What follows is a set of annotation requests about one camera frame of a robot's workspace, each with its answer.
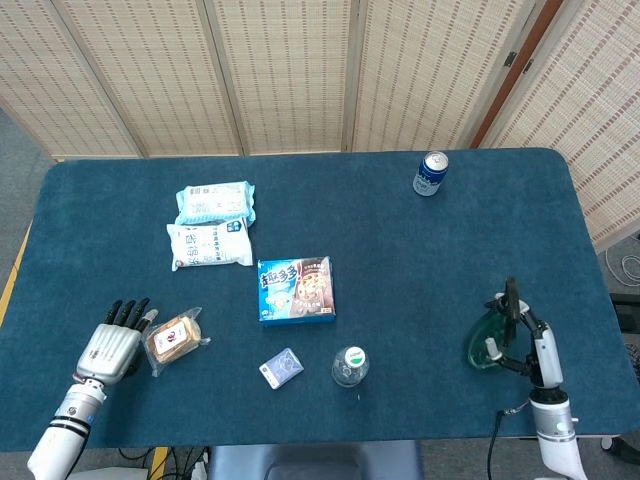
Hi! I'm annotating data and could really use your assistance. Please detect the bread in clear wrapper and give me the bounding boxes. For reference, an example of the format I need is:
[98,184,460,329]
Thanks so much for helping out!
[142,306,212,378]

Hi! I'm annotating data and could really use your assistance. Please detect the black floor cables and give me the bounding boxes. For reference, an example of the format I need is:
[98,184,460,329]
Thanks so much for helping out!
[117,446,211,480]

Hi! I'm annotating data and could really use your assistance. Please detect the blue table mat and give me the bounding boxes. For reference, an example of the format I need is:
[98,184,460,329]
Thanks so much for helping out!
[0,147,640,451]

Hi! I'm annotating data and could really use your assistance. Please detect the green spray bottle black trigger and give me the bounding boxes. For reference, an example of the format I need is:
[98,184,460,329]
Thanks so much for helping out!
[467,276,521,374]

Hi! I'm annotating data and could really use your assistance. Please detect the small blue card box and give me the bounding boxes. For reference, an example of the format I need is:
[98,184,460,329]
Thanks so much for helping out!
[258,347,305,391]

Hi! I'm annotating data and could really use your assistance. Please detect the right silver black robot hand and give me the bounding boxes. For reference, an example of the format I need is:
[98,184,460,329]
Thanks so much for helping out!
[483,292,565,390]

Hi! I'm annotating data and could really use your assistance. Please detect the beige woven folding screen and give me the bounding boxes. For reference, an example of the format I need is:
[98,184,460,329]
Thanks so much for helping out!
[479,0,640,251]
[0,0,549,161]

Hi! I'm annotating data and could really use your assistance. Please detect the blue cookie box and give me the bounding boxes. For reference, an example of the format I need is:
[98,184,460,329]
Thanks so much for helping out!
[256,255,337,329]

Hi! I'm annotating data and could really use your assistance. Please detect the clear water bottle green cap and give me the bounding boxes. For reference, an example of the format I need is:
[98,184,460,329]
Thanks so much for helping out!
[331,345,371,389]

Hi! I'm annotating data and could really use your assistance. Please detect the white tissue pack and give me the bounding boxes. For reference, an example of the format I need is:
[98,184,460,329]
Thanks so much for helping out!
[165,216,255,273]

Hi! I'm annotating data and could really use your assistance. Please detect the light blue wet wipes pack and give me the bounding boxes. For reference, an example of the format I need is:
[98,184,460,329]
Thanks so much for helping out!
[174,180,257,227]

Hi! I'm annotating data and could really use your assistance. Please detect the white box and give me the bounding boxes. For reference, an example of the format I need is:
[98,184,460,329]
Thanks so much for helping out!
[74,465,151,480]

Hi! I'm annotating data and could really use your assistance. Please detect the brown wooden post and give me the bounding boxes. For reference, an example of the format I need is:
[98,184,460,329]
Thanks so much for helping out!
[469,0,566,149]

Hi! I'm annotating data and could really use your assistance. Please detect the blue white drink can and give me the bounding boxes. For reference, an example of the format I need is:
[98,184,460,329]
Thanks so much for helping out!
[412,150,450,198]

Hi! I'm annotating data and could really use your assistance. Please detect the blue grey padded seat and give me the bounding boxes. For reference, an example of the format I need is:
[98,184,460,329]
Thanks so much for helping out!
[207,439,425,480]

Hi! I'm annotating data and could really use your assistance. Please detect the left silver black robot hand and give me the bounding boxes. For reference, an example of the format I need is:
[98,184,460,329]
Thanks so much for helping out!
[74,297,160,387]

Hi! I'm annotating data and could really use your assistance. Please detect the white floor cable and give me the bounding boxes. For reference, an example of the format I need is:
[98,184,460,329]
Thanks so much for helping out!
[604,244,640,289]

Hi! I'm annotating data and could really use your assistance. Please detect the white power strip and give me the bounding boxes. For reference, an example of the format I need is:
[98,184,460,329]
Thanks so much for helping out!
[189,449,210,480]

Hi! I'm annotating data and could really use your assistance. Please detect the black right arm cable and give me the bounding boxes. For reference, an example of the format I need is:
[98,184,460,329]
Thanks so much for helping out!
[487,407,532,480]

